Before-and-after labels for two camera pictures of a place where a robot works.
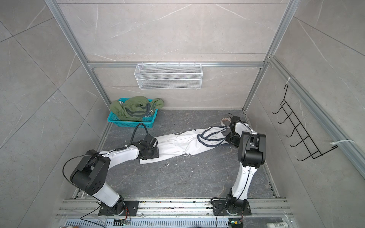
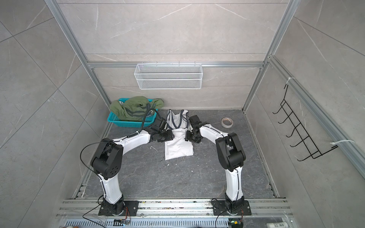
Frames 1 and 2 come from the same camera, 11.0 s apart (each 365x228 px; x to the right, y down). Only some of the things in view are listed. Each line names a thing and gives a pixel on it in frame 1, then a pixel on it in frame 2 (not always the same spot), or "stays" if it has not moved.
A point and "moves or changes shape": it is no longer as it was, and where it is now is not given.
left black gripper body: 154,153 to 165,135
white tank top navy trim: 182,143 moves or changes shape
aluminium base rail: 79,213 stays
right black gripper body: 234,138 to 191,136
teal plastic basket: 149,121 stays
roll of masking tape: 225,118 stays
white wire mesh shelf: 168,76 stays
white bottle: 281,224 stays
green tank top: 135,108 stays
